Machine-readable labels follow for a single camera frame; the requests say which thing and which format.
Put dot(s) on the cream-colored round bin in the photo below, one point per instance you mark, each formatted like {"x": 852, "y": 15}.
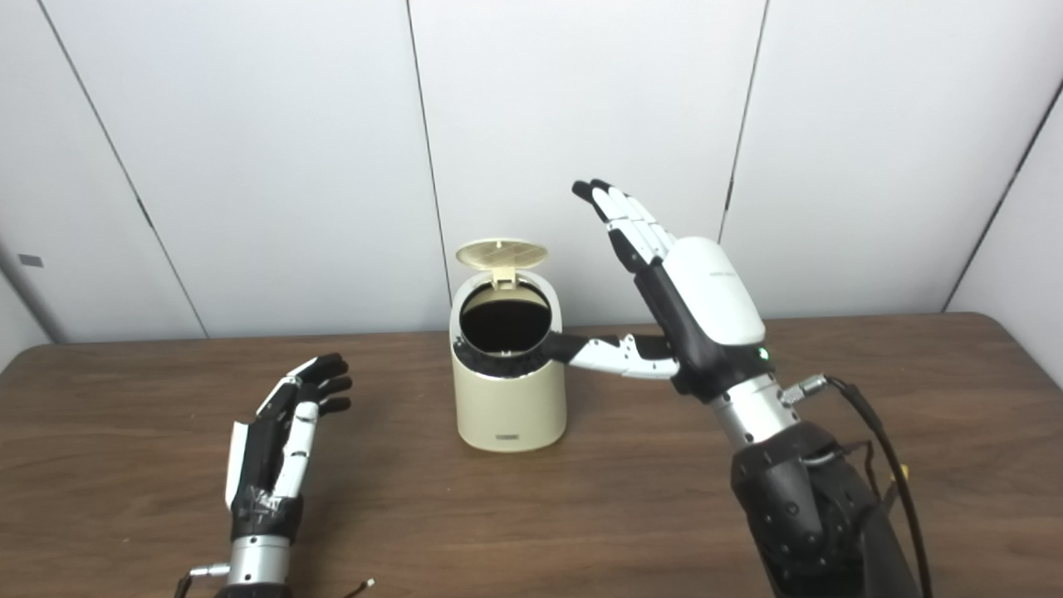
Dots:
{"x": 508, "y": 407}

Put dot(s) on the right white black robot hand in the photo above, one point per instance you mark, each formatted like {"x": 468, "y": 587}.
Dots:
{"x": 714, "y": 299}

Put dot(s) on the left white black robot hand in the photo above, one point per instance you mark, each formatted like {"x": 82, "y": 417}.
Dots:
{"x": 262, "y": 465}

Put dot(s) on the cream round bin lid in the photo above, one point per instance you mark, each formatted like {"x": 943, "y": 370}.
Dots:
{"x": 501, "y": 252}

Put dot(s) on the small grey wall tag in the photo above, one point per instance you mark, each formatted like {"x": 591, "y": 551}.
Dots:
{"x": 31, "y": 260}

